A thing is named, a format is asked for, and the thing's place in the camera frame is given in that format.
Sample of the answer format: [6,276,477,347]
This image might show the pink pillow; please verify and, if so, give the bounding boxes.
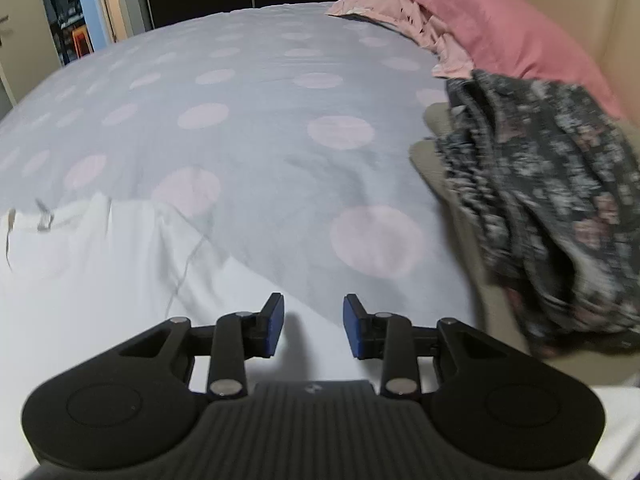
[377,0,626,120]

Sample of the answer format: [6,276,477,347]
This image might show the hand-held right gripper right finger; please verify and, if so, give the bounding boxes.
[342,294,511,401]

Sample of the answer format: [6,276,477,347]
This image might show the white shirt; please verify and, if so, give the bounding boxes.
[0,192,640,480]

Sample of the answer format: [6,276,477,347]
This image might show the beige headboard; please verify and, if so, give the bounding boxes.
[445,0,640,113]

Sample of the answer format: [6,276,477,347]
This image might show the grey polka-dot bed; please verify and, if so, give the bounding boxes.
[0,1,483,328]

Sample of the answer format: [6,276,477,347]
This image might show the beige cloth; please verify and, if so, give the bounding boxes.
[409,102,640,388]

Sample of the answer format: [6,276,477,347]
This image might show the orange stool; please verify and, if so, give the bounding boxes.
[71,27,95,57]

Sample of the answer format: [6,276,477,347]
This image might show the dark floral garment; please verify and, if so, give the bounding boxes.
[434,69,640,360]

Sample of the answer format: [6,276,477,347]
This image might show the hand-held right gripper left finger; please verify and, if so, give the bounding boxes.
[119,292,286,401]

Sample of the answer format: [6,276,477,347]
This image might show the light pink crumpled cloth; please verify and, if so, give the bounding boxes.
[325,0,476,80]

